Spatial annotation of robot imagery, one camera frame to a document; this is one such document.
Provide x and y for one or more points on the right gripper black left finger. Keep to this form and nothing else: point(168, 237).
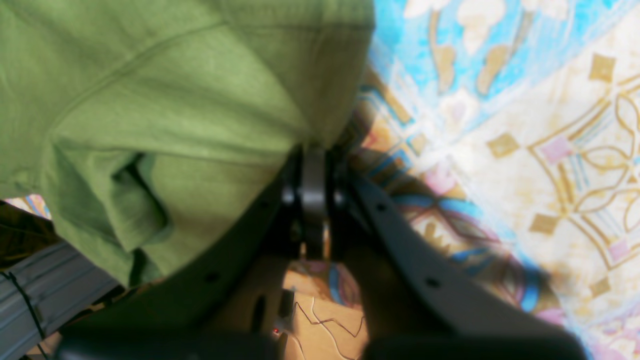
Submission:
point(225, 304)

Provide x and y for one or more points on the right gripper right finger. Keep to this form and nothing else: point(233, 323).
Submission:
point(417, 305)

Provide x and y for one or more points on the olive green t-shirt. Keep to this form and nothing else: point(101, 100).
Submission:
point(149, 126)

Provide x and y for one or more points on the patterned tile tablecloth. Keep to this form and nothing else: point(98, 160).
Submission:
point(506, 131)

